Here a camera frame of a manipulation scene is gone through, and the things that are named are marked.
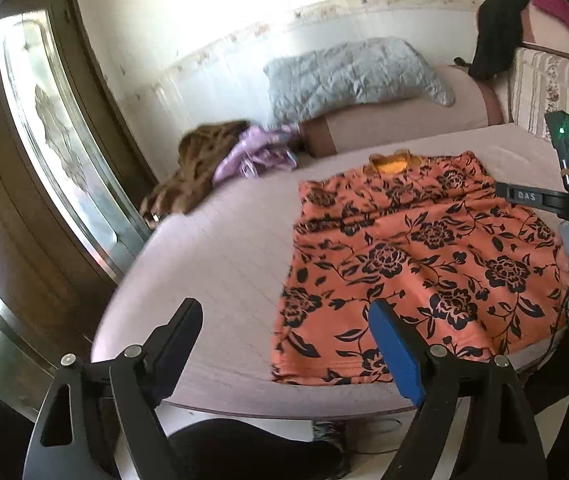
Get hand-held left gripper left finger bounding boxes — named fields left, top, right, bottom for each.
left=23, top=298, right=203, bottom=480

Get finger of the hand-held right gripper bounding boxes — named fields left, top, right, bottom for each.
left=495, top=182, right=568, bottom=217

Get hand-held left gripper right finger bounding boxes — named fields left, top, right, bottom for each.
left=367, top=299, right=549, bottom=480

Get orange black floral garment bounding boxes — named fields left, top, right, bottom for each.
left=269, top=149, right=569, bottom=386

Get pink quilted bed sheet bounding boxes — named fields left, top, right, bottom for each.
left=91, top=122, right=569, bottom=418

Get striped floral cushion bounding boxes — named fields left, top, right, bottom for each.
left=509, top=46, right=569, bottom=162

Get person's dark pants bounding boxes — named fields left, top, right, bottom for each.
left=163, top=416, right=346, bottom=480

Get black cloth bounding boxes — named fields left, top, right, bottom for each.
left=467, top=0, right=534, bottom=81

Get brown patterned cloth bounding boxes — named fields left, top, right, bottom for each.
left=139, top=120, right=251, bottom=223

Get purple shiny cloth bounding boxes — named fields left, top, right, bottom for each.
left=213, top=122, right=301, bottom=185

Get wooden door with glass pane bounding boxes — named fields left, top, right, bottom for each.
left=0, top=0, right=161, bottom=413

